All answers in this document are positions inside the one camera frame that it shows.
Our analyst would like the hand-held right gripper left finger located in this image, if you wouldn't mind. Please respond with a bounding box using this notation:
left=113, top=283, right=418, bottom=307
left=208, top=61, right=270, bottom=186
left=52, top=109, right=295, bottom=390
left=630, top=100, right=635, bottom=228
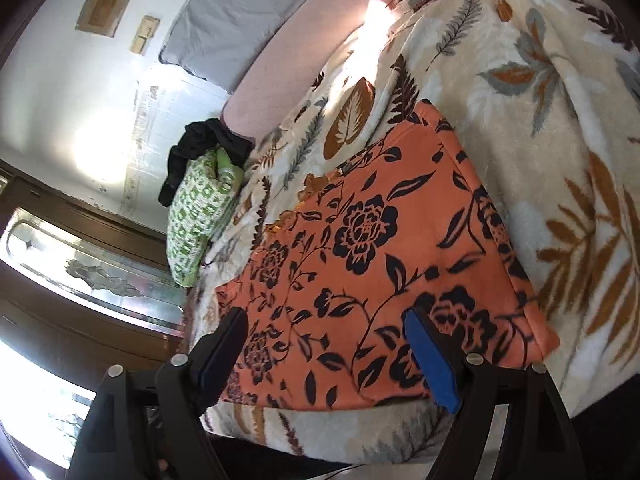
left=65, top=307, right=250, bottom=480

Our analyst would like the wooden door with patterned glass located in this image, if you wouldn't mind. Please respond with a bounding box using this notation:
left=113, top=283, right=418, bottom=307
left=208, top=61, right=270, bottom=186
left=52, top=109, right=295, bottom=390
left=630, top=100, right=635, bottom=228
left=0, top=160, right=188, bottom=480

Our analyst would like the beige wall switch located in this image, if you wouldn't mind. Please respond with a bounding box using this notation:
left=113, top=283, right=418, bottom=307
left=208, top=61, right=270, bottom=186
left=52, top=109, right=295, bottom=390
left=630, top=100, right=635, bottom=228
left=130, top=15, right=161, bottom=56

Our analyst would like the orange floral shirt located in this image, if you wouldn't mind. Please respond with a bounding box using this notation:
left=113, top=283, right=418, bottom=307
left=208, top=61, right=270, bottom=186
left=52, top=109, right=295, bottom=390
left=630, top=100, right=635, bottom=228
left=215, top=100, right=561, bottom=408

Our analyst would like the green patterned pillow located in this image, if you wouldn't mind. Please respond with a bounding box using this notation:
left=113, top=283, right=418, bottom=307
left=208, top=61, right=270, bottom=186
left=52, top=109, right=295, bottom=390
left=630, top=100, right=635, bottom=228
left=166, top=147, right=246, bottom=288

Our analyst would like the cream leaf-print blanket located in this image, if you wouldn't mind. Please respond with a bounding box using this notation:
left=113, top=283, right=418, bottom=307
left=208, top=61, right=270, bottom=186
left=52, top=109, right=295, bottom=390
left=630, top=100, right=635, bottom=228
left=187, top=0, right=640, bottom=466

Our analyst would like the black cable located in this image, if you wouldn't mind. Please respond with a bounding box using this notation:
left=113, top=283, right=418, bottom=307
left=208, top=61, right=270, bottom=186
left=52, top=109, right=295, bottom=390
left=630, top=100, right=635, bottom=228
left=305, top=462, right=366, bottom=480

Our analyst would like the grey pillow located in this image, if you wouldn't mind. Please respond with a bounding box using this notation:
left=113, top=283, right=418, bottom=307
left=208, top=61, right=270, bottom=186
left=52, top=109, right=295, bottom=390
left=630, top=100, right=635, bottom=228
left=160, top=0, right=346, bottom=95

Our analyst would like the black cloth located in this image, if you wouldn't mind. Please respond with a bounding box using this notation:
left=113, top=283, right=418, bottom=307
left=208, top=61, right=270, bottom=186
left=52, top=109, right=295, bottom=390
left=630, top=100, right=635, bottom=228
left=158, top=118, right=253, bottom=207

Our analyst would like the pink long pillow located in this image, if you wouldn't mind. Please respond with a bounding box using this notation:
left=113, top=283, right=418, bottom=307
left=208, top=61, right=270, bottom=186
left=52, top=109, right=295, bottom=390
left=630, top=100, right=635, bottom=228
left=221, top=0, right=426, bottom=141

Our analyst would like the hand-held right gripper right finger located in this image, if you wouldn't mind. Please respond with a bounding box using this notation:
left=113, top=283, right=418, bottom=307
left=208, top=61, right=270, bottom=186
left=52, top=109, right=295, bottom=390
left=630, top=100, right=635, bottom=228
left=404, top=306, right=573, bottom=480

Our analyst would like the beige wall plaque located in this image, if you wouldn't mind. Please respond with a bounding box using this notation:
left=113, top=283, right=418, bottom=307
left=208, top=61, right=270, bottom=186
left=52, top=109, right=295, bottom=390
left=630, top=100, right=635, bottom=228
left=75, top=0, right=143, bottom=38

